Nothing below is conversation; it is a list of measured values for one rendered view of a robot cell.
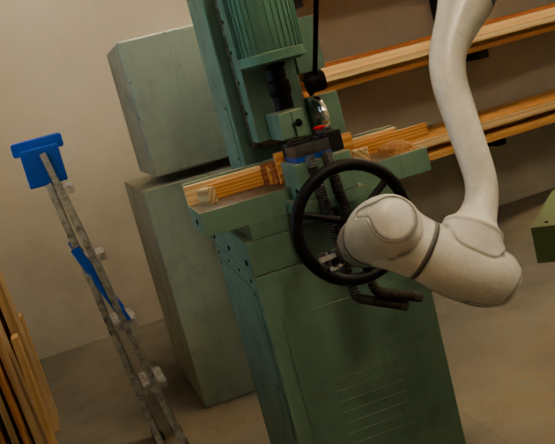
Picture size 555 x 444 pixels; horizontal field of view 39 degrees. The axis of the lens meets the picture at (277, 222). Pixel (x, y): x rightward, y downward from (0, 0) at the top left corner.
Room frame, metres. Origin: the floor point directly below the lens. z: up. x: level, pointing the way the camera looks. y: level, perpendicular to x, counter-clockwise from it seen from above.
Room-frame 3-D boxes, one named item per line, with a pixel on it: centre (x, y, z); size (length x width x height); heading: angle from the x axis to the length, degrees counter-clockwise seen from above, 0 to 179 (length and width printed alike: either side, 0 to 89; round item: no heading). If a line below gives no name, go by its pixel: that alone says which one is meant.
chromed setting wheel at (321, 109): (2.20, -0.19, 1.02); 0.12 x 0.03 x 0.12; 12
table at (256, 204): (1.94, -0.11, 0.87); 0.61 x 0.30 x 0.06; 102
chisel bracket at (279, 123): (2.07, -0.09, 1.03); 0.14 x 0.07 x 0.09; 12
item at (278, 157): (1.98, -0.14, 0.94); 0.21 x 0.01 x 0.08; 102
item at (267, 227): (1.99, -0.11, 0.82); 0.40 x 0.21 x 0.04; 102
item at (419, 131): (2.06, -0.15, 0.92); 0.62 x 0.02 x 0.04; 102
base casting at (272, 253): (2.17, -0.07, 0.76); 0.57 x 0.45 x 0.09; 12
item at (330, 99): (2.26, -0.21, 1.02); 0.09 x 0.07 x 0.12; 102
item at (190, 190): (2.06, -0.08, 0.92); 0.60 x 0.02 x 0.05; 102
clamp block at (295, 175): (1.86, -0.12, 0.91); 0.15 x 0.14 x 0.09; 102
